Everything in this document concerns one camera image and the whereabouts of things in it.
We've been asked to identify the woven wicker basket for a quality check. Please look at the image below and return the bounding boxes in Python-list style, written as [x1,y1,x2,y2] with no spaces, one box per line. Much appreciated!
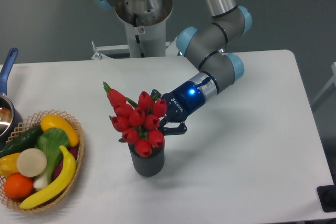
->
[1,110,85,214]

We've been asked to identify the purple red vegetable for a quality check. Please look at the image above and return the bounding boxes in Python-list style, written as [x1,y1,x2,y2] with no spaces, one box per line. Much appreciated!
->
[53,147,78,180]

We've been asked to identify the dark green cucumber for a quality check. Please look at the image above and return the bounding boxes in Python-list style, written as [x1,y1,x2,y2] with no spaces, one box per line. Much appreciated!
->
[1,125,43,157]

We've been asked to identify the yellow bell pepper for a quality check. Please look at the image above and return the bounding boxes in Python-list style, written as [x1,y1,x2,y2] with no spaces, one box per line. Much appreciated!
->
[1,153,20,177]

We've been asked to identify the beige round disc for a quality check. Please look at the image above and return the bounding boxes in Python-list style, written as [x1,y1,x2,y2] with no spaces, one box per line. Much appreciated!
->
[16,148,47,177]

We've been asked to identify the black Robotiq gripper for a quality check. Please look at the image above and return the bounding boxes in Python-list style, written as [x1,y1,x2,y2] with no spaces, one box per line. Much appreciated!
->
[150,81,205,135]

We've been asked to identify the green bok choy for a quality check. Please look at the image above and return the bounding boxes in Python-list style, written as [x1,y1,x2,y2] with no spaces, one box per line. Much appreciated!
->
[34,127,69,190]

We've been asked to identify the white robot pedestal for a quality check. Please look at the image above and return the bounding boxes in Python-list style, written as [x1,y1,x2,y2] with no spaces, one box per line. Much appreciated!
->
[91,21,182,60]

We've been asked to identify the yellow squash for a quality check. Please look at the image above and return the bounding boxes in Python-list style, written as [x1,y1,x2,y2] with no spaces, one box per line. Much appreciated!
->
[40,114,79,147]

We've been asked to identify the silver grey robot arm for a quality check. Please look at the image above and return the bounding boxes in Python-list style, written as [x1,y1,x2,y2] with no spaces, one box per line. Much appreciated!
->
[94,0,252,135]

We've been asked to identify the dark grey ribbed vase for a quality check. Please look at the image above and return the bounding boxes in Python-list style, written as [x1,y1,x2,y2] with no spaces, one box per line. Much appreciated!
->
[128,140,165,177]

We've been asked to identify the yellow banana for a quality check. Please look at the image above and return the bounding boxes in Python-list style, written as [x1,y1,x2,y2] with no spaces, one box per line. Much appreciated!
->
[19,145,76,209]

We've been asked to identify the red tulip bouquet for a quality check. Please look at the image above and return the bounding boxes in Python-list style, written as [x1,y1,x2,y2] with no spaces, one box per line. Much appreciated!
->
[103,82,167,158]

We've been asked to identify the orange fruit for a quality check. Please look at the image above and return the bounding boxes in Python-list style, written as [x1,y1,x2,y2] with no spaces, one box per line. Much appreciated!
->
[4,173,33,199]

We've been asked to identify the blue handled saucepan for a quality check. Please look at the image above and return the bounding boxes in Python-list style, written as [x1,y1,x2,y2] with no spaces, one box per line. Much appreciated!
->
[1,48,23,150]

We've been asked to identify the black device at table edge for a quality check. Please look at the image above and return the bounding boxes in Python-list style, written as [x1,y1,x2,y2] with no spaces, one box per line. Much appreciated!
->
[317,185,335,212]

